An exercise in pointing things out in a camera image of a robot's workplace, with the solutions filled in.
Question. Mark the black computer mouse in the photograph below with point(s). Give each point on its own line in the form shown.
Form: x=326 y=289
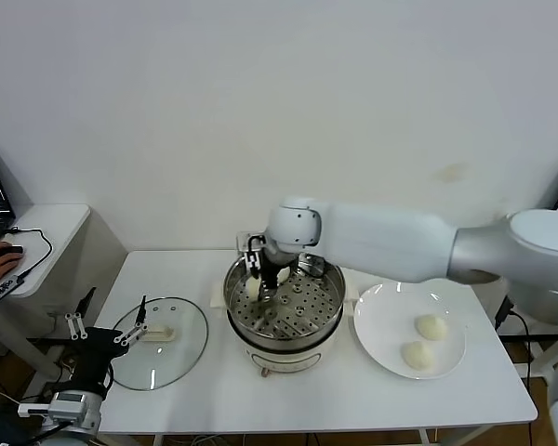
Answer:
x=13 y=250

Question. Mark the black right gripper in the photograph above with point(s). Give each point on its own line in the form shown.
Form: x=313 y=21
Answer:
x=269 y=274

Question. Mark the white wall socket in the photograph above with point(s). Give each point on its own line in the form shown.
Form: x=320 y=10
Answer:
x=56 y=310

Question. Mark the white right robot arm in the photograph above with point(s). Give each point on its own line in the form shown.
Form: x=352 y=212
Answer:
x=390 y=241

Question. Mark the stainless steel steamer basket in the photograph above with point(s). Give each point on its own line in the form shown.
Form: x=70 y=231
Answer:
x=316 y=302

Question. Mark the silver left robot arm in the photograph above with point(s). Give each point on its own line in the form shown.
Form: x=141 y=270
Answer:
x=81 y=413

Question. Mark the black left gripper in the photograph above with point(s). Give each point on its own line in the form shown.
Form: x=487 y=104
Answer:
x=102 y=344

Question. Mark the round glass pot lid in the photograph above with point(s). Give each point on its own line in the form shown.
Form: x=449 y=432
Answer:
x=176 y=362

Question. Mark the white round plate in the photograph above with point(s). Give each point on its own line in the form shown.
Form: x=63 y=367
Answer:
x=386 y=325

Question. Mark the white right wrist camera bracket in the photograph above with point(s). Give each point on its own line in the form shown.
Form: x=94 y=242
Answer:
x=252 y=251

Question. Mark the white side table with label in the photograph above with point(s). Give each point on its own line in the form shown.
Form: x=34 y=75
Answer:
x=541 y=355

